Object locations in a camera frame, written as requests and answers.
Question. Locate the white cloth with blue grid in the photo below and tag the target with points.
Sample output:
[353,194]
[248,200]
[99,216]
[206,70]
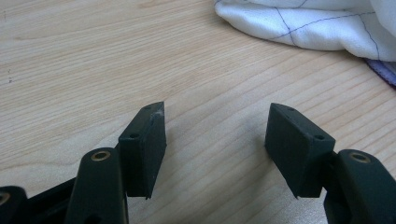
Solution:
[311,29]

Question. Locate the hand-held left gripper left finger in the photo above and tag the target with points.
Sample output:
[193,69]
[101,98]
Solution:
[141,155]

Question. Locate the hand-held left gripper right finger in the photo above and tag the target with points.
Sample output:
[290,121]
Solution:
[295,155]

